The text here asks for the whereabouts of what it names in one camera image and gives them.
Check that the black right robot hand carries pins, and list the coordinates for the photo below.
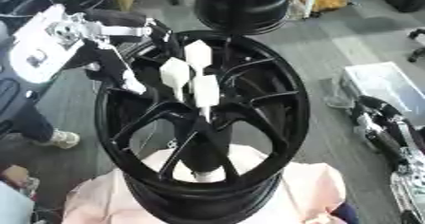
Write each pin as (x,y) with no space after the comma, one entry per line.
(382,139)

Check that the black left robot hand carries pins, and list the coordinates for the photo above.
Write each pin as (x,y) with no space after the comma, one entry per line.
(160,39)

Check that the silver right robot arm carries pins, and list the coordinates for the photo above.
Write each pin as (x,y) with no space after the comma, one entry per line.
(410,186)

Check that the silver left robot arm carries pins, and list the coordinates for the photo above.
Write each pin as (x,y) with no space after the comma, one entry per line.
(41,44)

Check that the white pin with flat head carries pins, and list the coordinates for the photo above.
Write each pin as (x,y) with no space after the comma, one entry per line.
(198,54)
(175,72)
(206,90)

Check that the black spoked wheel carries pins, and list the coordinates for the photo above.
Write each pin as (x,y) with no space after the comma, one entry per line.
(260,114)

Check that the clear plastic storage box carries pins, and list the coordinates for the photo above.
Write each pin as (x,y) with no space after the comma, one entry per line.
(382,82)

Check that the pink cloth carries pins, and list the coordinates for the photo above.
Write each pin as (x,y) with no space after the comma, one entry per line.
(310,190)

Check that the black office chair base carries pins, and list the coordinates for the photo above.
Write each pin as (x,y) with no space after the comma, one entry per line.
(418,47)

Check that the yellow bag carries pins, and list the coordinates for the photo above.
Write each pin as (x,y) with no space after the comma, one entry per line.
(330,0)

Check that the person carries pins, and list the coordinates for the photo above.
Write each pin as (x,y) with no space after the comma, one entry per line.
(27,120)

